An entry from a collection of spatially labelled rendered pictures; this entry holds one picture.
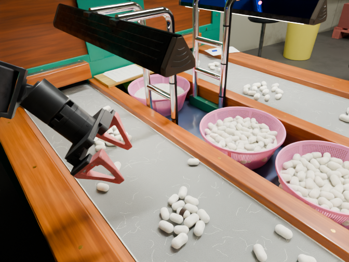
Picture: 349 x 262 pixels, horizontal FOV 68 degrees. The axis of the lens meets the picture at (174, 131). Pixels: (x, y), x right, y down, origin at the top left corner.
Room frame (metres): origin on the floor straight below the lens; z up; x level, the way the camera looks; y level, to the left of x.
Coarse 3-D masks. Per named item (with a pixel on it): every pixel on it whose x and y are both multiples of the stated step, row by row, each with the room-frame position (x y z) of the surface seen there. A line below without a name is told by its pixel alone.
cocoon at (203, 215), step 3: (198, 210) 0.38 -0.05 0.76; (201, 210) 0.38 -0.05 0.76; (198, 213) 0.38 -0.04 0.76; (201, 213) 0.37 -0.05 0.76; (204, 213) 0.37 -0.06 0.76; (201, 216) 0.37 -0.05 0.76; (204, 216) 0.36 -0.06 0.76; (207, 216) 0.37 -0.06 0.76; (201, 219) 0.36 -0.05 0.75; (204, 219) 0.36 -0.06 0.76; (207, 219) 0.36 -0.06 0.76; (204, 222) 0.36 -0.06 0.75
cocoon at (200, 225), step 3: (198, 222) 0.35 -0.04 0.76; (201, 222) 0.35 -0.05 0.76; (195, 225) 0.35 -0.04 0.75; (198, 225) 0.34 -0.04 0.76; (201, 225) 0.34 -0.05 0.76; (204, 225) 0.35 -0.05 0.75; (195, 228) 0.34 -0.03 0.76; (198, 228) 0.34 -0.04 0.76; (201, 228) 0.34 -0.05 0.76; (195, 231) 0.33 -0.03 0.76; (198, 231) 0.33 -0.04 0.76; (201, 231) 0.33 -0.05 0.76; (195, 234) 0.33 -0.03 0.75; (198, 234) 0.33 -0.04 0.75; (201, 234) 0.33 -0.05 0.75
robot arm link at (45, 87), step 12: (36, 84) 0.38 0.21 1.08; (48, 84) 0.39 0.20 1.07; (24, 96) 0.37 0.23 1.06; (36, 96) 0.36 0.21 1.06; (48, 96) 0.37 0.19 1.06; (60, 96) 0.38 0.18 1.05; (24, 108) 0.37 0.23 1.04; (36, 108) 0.36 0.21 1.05; (48, 108) 0.36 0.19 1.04; (60, 108) 0.37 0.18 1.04; (48, 120) 0.36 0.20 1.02
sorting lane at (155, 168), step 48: (96, 96) 1.02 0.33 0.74; (144, 144) 0.66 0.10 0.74; (96, 192) 0.47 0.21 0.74; (144, 192) 0.46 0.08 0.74; (192, 192) 0.45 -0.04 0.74; (240, 192) 0.45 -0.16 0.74; (144, 240) 0.33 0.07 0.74; (192, 240) 0.32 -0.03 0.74; (240, 240) 0.32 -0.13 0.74; (288, 240) 0.31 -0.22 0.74
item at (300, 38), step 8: (288, 24) 3.52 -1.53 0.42; (296, 24) 3.39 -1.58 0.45; (304, 24) 3.34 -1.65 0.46; (288, 32) 3.49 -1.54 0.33; (296, 32) 3.38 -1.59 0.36; (304, 32) 3.33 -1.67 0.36; (312, 32) 3.33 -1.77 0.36; (288, 40) 3.46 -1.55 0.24; (296, 40) 3.37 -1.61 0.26; (304, 40) 3.33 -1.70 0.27; (312, 40) 3.35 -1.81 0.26; (288, 48) 3.44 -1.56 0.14; (296, 48) 3.36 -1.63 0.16; (304, 48) 3.34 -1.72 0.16; (312, 48) 3.39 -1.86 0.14; (288, 56) 3.43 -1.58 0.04; (296, 56) 3.36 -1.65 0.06; (304, 56) 3.34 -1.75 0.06
